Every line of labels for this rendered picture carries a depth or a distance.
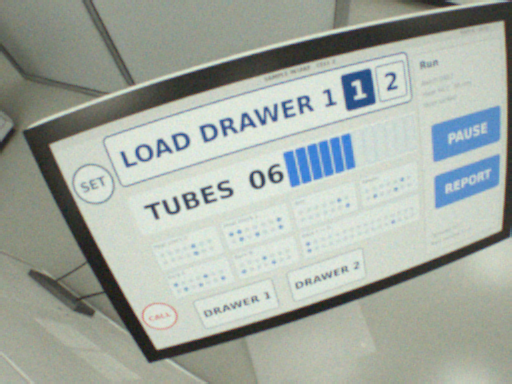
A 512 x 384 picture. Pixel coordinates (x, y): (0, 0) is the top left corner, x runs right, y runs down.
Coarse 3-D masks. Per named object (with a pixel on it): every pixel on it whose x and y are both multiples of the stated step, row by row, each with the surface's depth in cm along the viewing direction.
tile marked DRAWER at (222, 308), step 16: (240, 288) 39; (256, 288) 39; (272, 288) 40; (208, 304) 39; (224, 304) 39; (240, 304) 40; (256, 304) 40; (272, 304) 41; (208, 320) 40; (224, 320) 40
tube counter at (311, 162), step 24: (384, 120) 34; (408, 120) 34; (312, 144) 34; (336, 144) 34; (360, 144) 35; (384, 144) 35; (408, 144) 35; (264, 168) 34; (288, 168) 34; (312, 168) 35; (336, 168) 35; (360, 168) 36; (264, 192) 35
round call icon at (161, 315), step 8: (144, 304) 38; (152, 304) 38; (160, 304) 38; (168, 304) 38; (144, 312) 38; (152, 312) 38; (160, 312) 39; (168, 312) 39; (176, 312) 39; (144, 320) 39; (152, 320) 39; (160, 320) 39; (168, 320) 39; (176, 320) 39; (152, 328) 39; (160, 328) 39; (168, 328) 40
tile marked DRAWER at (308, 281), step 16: (336, 256) 39; (352, 256) 40; (288, 272) 39; (304, 272) 40; (320, 272) 40; (336, 272) 40; (352, 272) 41; (304, 288) 40; (320, 288) 41; (336, 288) 41
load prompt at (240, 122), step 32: (352, 64) 31; (384, 64) 32; (256, 96) 31; (288, 96) 32; (320, 96) 32; (352, 96) 33; (384, 96) 33; (160, 128) 31; (192, 128) 31; (224, 128) 32; (256, 128) 32; (288, 128) 33; (128, 160) 31; (160, 160) 32; (192, 160) 33
